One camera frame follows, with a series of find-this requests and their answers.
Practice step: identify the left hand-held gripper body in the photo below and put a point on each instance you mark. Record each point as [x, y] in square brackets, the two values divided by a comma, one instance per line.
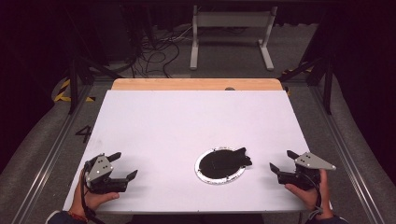
[98, 169]

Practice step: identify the black sheet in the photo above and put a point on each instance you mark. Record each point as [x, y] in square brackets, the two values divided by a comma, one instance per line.
[243, 158]

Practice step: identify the black curtain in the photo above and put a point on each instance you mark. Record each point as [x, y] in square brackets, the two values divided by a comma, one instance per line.
[367, 77]
[28, 77]

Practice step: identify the black metal stand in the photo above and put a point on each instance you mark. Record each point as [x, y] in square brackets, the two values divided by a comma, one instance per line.
[73, 87]
[327, 84]

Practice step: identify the wooden table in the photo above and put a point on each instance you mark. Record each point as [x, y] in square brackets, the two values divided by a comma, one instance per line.
[174, 84]

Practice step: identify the white metal bench frame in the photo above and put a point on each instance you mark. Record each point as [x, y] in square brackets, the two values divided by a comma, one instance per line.
[230, 20]

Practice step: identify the aluminium floor rail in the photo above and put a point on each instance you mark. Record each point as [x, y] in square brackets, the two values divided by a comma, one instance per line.
[53, 155]
[345, 149]

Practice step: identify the person's left hand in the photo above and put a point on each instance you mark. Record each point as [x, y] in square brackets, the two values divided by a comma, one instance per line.
[90, 200]

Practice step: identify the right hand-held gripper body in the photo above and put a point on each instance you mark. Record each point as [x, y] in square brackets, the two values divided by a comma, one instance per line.
[311, 163]

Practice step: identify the round silver-rimmed black dish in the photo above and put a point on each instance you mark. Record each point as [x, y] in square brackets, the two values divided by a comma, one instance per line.
[199, 174]

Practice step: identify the person's right hand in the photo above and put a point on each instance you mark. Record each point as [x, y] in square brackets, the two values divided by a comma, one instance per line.
[311, 199]

